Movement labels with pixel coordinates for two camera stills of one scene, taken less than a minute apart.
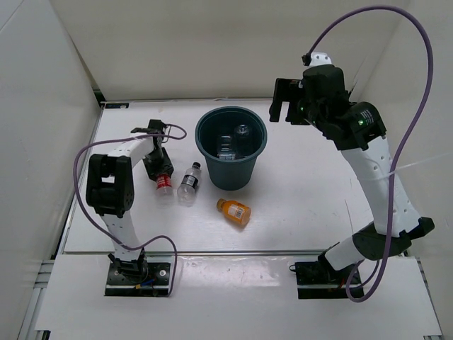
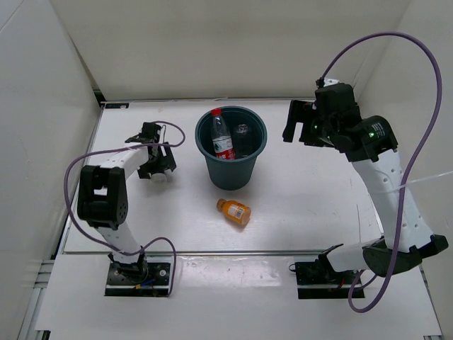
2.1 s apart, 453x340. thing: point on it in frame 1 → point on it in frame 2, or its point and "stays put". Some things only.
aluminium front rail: [192, 252] stays put
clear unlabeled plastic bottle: [243, 141] stays put
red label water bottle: [165, 197] → [221, 136]
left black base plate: [155, 282] stays put
